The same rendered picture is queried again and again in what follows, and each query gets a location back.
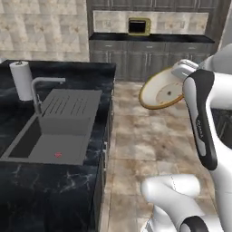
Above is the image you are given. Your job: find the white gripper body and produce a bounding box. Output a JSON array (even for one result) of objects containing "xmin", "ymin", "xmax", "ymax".
[{"xmin": 170, "ymin": 59, "xmax": 199, "ymax": 82}]

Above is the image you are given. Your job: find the white bowl with gold rim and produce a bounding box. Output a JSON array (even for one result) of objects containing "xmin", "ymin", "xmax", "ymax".
[{"xmin": 139, "ymin": 66, "xmax": 186, "ymax": 111}]

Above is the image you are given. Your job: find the grey base cupboard run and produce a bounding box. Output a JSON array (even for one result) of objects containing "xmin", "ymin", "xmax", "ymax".
[{"xmin": 88, "ymin": 32, "xmax": 216, "ymax": 82}]

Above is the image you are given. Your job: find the yellow toaster oven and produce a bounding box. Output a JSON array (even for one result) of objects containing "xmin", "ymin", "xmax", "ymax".
[{"xmin": 128, "ymin": 17, "xmax": 152, "ymax": 37}]

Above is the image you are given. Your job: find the dark island cupboard run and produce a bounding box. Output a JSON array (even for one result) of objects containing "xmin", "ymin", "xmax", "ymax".
[{"xmin": 91, "ymin": 89, "xmax": 115, "ymax": 232}]

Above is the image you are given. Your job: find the grey sink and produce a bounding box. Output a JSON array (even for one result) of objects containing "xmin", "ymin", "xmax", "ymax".
[{"xmin": 0, "ymin": 88, "xmax": 103, "ymax": 166}]

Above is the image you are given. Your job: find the grey tap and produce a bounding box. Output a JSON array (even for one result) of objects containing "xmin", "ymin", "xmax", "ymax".
[{"xmin": 31, "ymin": 77, "xmax": 66, "ymax": 115}]

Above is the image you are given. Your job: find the white paper towel roll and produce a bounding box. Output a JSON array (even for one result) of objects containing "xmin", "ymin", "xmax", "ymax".
[{"xmin": 8, "ymin": 60, "xmax": 34, "ymax": 102}]

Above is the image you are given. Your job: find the grey wall cupboard run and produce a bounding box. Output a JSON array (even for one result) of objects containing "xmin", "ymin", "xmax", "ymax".
[{"xmin": 85, "ymin": 0, "xmax": 225, "ymax": 13}]

